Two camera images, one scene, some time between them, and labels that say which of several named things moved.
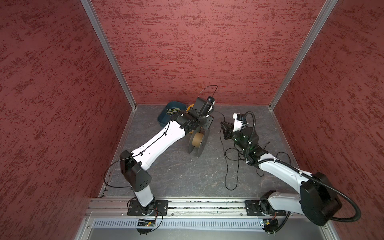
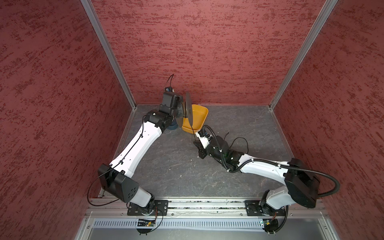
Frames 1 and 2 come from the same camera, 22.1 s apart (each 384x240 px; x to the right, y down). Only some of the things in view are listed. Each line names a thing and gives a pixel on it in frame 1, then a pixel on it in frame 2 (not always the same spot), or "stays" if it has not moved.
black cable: x=225 y=153 → x=217 y=139
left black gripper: x=205 y=121 → x=179 y=104
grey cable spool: x=198 y=141 → x=189 y=108
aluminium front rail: x=115 y=208 stays
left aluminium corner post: x=91 y=10 stays
